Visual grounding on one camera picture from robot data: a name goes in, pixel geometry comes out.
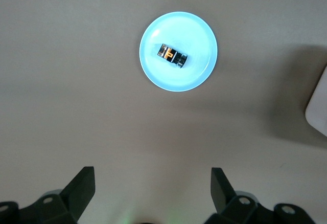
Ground light blue round plate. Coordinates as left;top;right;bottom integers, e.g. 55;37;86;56
139;11;219;93

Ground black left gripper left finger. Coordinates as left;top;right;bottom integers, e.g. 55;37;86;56
0;166;96;224

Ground white lidded container grey clips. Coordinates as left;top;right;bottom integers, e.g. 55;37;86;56
305;65;327;138

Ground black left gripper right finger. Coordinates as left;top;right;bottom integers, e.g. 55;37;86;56
204;167;315;224

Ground brown table mat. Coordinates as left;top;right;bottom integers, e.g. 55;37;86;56
0;0;327;224

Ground black and orange push-button switch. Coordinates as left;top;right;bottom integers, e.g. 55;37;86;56
156;43;189;69

